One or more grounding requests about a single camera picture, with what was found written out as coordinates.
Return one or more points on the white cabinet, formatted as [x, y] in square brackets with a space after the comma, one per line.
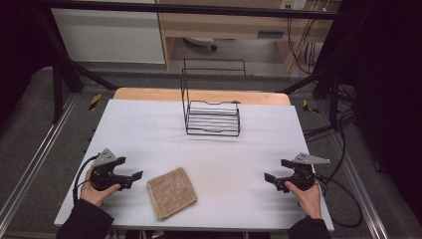
[109, 33]

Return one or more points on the brown towel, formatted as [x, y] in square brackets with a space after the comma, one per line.
[171, 193]

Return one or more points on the person's right hand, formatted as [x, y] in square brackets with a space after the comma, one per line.
[308, 199]

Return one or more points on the person's left hand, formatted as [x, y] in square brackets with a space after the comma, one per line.
[96, 194]

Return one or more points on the wooden desk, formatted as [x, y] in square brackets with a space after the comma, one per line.
[232, 25]

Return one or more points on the black metal frame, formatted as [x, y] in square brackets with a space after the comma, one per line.
[66, 59]

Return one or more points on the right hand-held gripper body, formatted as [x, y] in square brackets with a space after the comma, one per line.
[300, 172]

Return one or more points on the white table cover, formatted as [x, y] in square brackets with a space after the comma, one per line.
[199, 156]

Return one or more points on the aluminium floor rail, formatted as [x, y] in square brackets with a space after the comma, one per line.
[33, 159]
[360, 192]

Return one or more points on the white wall socket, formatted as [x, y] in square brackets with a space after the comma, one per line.
[293, 4]

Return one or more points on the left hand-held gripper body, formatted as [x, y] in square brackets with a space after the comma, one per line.
[105, 172]

